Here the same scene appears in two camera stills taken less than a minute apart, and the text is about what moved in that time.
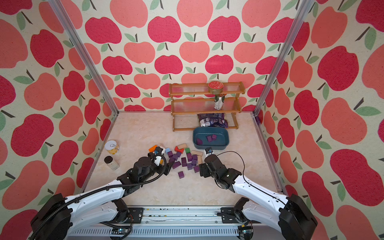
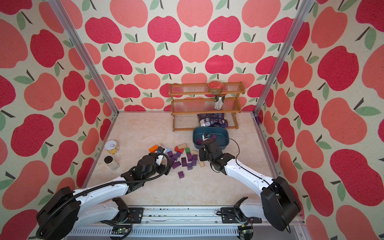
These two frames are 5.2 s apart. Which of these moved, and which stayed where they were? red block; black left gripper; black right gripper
Moved: black right gripper
Stayed: black left gripper; red block
